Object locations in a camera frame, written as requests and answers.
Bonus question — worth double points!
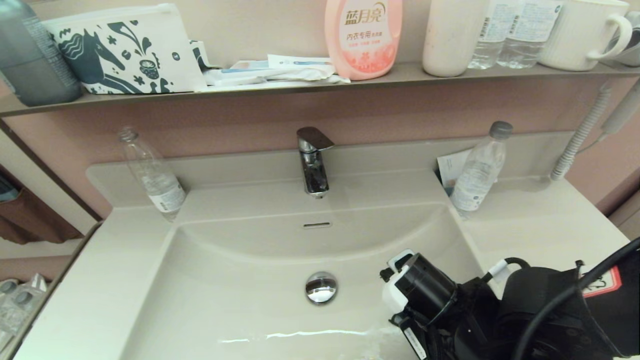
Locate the chrome sink faucet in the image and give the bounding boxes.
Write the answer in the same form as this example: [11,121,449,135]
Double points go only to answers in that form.
[296,126,335,199]

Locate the white ceramic sink basin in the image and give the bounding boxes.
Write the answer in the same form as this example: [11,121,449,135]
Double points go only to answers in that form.
[120,202,531,360]

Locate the chrome drain stopper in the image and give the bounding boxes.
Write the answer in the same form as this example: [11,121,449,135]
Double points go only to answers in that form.
[305,271,338,306]

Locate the clear grey-capped water bottle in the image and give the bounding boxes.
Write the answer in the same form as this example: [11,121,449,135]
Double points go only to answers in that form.
[449,120,514,221]

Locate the white paper card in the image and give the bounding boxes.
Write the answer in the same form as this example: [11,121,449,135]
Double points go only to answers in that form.
[436,149,473,196]

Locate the white ribbed tumbler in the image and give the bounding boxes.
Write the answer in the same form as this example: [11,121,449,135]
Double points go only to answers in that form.
[421,0,491,78]

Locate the clear labelled water bottle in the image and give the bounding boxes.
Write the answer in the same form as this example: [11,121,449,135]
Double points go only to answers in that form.
[467,0,521,70]
[497,0,566,69]

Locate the pink detergent bottle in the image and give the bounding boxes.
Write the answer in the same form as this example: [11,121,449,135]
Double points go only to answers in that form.
[324,0,403,81]

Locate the white toothbrush packet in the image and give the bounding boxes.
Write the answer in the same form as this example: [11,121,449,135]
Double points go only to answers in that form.
[266,54,335,69]

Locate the plastic wrapped toiletry packet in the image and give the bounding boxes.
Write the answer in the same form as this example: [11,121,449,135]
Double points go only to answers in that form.
[202,61,351,87]

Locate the clear capless water bottle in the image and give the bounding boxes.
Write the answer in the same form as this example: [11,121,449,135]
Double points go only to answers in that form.
[117,126,187,222]

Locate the white ribbed mug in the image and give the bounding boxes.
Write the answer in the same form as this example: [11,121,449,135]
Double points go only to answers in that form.
[539,0,633,71]

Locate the grey rounded appliance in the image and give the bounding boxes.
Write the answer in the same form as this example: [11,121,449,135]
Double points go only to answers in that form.
[602,10,640,67]

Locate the small printed white box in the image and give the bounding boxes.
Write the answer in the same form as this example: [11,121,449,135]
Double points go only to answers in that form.
[189,40,221,71]

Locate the plastic wrapped white cup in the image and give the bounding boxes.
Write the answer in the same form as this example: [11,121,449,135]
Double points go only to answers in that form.
[0,274,50,351]

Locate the white horse print pouch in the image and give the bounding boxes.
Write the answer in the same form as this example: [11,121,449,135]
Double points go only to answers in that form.
[41,3,207,95]

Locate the grey plastic bottle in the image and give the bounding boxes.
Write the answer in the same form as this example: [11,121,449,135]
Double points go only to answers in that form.
[0,0,83,107]

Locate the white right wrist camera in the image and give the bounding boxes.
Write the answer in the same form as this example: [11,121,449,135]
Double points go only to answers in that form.
[382,249,416,315]

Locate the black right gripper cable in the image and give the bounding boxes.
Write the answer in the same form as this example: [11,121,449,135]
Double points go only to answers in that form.
[510,239,640,360]

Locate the white corrugated hose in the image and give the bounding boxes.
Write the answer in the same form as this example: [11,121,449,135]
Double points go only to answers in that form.
[550,82,613,182]

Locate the grey wall shelf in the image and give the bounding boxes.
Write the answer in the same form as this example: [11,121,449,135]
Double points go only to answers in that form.
[0,60,640,118]

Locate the white hair dryer handle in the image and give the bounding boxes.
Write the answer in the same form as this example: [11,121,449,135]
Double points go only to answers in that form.
[600,79,640,137]

